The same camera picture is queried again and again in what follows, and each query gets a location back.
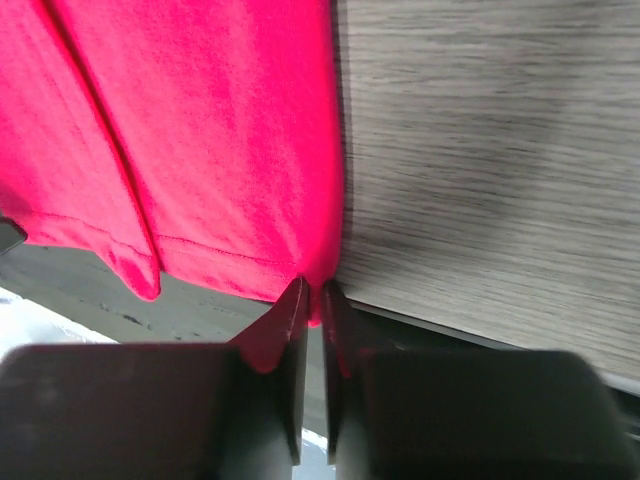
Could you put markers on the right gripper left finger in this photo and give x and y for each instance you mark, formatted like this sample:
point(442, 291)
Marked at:
point(229, 410)

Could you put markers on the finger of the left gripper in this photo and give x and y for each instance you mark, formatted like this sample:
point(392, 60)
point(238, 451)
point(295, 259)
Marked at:
point(11, 235)

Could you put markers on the magenta red t shirt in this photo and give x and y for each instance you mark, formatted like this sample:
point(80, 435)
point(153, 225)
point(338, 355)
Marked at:
point(198, 139)

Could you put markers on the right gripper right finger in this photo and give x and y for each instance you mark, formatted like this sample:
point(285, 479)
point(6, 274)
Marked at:
point(430, 413)

